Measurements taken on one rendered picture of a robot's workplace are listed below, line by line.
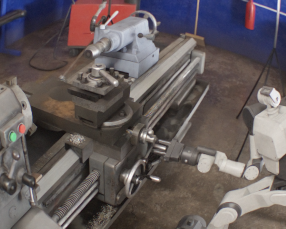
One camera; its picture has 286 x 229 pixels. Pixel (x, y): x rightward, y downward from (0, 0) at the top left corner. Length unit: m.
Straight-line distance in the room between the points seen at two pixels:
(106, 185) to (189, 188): 1.16
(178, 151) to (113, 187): 0.35
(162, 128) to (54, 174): 1.34
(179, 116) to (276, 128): 1.63
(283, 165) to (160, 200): 1.44
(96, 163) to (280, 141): 0.87
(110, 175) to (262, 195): 0.74
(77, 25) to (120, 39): 2.60
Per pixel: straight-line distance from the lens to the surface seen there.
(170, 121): 2.80
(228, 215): 1.71
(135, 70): 2.35
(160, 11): 6.01
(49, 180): 1.52
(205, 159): 1.72
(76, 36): 4.82
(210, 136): 3.47
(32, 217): 1.35
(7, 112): 1.10
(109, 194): 1.81
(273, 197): 1.60
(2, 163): 1.11
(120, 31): 2.20
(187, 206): 2.66
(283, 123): 1.36
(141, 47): 2.40
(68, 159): 1.64
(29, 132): 1.48
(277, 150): 1.39
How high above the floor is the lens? 1.83
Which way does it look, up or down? 29 degrees down
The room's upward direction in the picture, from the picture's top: 6 degrees clockwise
